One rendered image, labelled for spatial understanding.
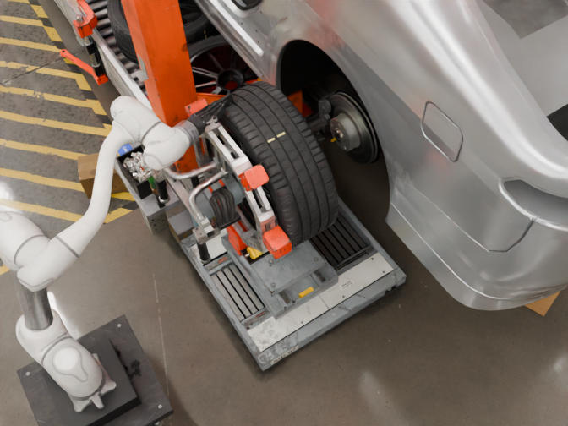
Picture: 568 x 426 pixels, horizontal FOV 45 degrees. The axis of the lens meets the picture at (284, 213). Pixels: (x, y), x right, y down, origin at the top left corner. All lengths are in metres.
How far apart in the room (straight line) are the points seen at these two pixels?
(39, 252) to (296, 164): 0.92
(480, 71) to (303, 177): 0.80
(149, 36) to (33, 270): 0.93
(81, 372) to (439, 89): 1.65
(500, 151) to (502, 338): 1.64
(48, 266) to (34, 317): 0.46
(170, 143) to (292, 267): 1.12
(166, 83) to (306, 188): 0.71
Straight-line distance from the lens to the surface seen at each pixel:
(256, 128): 2.50
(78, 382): 2.77
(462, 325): 3.44
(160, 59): 2.70
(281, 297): 3.24
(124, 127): 2.39
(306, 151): 2.49
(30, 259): 2.32
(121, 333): 3.12
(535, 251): 2.17
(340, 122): 2.83
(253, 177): 2.39
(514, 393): 3.37
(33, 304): 2.66
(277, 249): 2.53
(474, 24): 2.05
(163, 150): 2.35
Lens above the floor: 3.07
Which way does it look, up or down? 57 degrees down
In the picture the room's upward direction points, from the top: 3 degrees counter-clockwise
